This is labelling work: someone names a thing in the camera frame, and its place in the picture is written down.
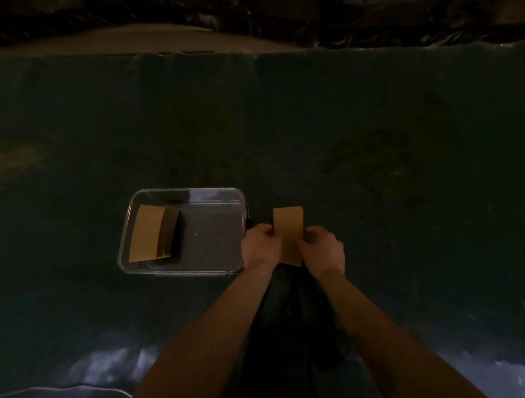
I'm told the person's left hand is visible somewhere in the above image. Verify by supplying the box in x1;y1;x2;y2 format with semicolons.
240;222;285;270

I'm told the person's right hand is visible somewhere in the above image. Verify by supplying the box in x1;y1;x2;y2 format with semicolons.
295;224;347;281

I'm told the brown cardboard cup sleeve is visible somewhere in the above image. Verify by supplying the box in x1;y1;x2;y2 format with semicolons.
272;206;307;268

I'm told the person's left forearm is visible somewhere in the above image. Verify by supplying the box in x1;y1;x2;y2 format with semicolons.
113;261;286;398

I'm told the person's right forearm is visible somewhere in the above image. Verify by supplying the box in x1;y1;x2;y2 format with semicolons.
311;261;491;398

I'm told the clear plastic tray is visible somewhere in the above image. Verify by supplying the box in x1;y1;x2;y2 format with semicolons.
114;184;254;282

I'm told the dark green table cover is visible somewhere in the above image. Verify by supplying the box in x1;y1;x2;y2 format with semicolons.
0;31;525;398

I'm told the stack of brown cup sleeves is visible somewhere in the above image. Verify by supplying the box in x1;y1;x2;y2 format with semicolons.
125;203;185;263

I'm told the pile of dark clutter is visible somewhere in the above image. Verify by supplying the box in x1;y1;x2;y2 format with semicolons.
0;0;525;70

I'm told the white cable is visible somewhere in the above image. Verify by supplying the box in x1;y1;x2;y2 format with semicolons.
0;381;133;398

